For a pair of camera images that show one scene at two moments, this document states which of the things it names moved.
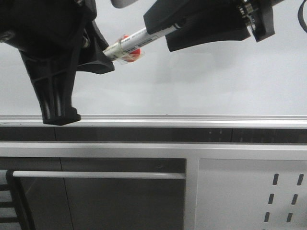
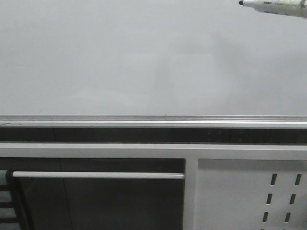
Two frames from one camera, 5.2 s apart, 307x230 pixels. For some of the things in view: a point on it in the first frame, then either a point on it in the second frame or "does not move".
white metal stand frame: x=192 y=152 does not move
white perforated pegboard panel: x=251 y=194 does not move
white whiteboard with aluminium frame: x=240 y=84 does not move
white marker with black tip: x=134 y=42 to x=291 y=7
